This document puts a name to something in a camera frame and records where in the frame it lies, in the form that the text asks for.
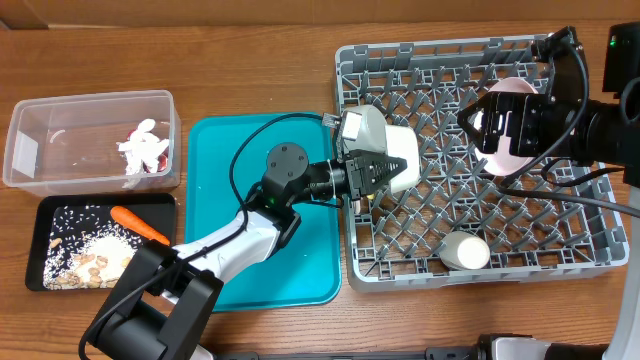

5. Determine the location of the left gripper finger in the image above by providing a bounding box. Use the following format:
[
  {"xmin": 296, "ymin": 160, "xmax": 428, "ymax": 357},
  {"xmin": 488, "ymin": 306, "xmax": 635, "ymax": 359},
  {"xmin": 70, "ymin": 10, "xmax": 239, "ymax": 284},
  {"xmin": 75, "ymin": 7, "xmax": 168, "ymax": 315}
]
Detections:
[
  {"xmin": 357, "ymin": 152, "xmax": 407, "ymax": 173},
  {"xmin": 367, "ymin": 164, "xmax": 406, "ymax": 195}
]

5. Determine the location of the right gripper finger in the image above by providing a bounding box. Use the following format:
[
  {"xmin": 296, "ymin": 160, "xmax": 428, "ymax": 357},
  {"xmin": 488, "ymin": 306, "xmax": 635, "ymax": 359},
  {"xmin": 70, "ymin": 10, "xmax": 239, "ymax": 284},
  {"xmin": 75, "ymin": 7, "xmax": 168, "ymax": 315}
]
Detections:
[
  {"xmin": 457, "ymin": 117, "xmax": 493, "ymax": 153},
  {"xmin": 457, "ymin": 92, "xmax": 495, "ymax": 123}
]

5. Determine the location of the white bowl with peanuts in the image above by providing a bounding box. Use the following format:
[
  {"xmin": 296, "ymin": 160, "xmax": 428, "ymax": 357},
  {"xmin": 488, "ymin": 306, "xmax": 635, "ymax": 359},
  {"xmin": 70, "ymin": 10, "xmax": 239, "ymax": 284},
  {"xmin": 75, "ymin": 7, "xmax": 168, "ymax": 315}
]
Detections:
[{"xmin": 385, "ymin": 125, "xmax": 421, "ymax": 193}]

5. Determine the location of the pink round plate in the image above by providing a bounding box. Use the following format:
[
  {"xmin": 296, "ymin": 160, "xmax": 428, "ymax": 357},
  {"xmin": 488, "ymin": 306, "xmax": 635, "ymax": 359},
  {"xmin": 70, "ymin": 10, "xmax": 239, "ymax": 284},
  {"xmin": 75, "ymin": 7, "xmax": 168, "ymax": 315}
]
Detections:
[{"xmin": 474, "ymin": 77, "xmax": 537, "ymax": 176}]

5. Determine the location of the grey bowl with food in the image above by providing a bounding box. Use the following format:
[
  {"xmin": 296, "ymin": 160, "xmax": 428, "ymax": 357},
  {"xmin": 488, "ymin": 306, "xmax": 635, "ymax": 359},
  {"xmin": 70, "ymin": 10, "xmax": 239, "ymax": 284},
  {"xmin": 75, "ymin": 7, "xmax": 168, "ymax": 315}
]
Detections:
[{"xmin": 337, "ymin": 105, "xmax": 387, "ymax": 159}]

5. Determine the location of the white plastic cup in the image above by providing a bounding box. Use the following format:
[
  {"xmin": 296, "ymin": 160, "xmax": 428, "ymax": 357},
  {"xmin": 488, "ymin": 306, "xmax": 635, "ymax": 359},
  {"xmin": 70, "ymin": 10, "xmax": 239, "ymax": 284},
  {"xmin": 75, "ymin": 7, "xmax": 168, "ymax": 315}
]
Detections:
[{"xmin": 439, "ymin": 231, "xmax": 490, "ymax": 270}]

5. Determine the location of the white napkin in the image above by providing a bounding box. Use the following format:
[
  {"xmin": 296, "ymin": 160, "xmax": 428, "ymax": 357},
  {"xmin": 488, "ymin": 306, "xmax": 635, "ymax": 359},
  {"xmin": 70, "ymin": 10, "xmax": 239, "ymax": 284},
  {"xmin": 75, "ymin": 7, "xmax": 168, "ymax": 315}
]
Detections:
[{"xmin": 117, "ymin": 118, "xmax": 170, "ymax": 190}]

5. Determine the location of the orange carrot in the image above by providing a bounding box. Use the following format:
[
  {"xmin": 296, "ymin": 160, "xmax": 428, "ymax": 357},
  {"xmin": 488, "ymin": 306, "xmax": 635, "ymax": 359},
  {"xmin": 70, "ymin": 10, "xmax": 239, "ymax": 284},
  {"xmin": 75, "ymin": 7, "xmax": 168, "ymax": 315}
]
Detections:
[{"xmin": 110, "ymin": 206, "xmax": 171, "ymax": 246}]

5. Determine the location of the red snack wrapper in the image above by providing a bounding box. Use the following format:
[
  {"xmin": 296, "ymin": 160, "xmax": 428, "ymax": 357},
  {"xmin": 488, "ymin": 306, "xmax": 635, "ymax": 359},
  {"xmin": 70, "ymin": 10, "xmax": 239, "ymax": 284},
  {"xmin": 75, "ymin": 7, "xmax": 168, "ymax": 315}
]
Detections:
[{"xmin": 121, "ymin": 130, "xmax": 169, "ymax": 175}]

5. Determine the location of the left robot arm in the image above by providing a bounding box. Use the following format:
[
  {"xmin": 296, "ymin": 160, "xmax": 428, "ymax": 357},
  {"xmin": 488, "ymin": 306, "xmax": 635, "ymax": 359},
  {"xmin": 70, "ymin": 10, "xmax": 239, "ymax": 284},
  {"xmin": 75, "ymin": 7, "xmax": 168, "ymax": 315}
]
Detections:
[{"xmin": 78, "ymin": 143, "xmax": 419, "ymax": 359}]

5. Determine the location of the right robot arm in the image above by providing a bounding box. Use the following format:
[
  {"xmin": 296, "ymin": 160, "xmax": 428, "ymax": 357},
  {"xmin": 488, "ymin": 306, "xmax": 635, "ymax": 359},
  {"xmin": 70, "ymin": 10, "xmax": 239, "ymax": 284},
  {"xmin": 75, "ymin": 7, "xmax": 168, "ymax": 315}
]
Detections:
[{"xmin": 457, "ymin": 22, "xmax": 639, "ymax": 227}]

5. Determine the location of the grey dishwasher rack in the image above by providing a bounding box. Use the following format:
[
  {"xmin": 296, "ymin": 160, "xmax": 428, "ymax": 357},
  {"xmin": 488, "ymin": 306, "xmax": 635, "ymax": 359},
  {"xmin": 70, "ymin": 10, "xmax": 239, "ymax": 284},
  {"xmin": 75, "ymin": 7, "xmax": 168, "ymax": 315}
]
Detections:
[{"xmin": 335, "ymin": 35, "xmax": 630, "ymax": 292}]

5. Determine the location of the teal plastic tray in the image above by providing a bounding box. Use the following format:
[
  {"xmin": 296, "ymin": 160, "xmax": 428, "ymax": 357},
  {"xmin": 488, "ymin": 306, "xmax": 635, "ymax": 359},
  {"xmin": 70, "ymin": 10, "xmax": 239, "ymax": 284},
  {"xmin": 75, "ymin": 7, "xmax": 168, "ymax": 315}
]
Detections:
[{"xmin": 184, "ymin": 114, "xmax": 342, "ymax": 312}]

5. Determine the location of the clear plastic bin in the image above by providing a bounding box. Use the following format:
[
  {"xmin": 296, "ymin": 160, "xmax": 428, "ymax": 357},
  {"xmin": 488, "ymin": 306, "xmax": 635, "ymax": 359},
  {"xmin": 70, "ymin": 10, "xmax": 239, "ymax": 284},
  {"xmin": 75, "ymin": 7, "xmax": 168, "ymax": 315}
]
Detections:
[{"xmin": 2, "ymin": 90, "xmax": 181, "ymax": 197}]

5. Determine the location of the pile of rice and peanuts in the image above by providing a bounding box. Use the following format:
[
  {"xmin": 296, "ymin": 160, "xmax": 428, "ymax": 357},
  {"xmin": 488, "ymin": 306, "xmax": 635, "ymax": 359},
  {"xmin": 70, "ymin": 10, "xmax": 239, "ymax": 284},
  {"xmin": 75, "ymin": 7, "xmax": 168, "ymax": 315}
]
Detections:
[{"xmin": 43, "ymin": 205, "xmax": 143, "ymax": 290}]

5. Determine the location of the black plastic tray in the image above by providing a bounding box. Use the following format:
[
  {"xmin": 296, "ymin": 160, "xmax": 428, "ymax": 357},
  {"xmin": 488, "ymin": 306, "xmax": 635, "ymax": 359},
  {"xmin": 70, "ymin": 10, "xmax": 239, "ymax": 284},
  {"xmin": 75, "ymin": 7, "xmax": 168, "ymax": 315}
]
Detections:
[{"xmin": 25, "ymin": 193, "xmax": 176, "ymax": 291}]

